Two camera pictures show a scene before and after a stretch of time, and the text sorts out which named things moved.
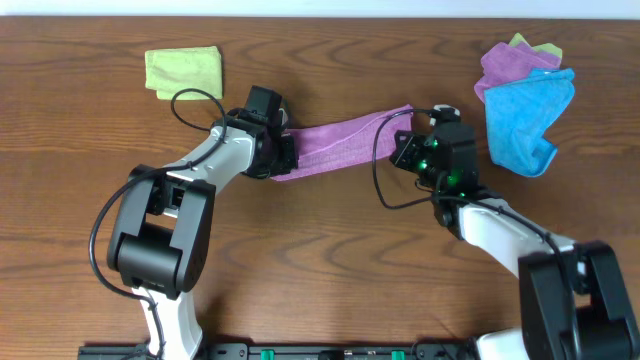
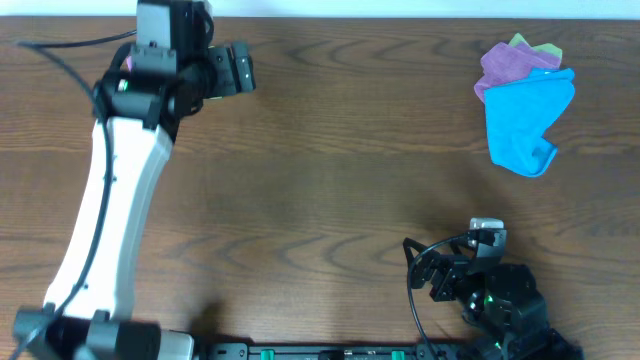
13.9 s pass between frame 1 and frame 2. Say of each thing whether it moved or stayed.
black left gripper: moved
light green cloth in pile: stayed
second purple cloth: stayed
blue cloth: stayed
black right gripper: moved
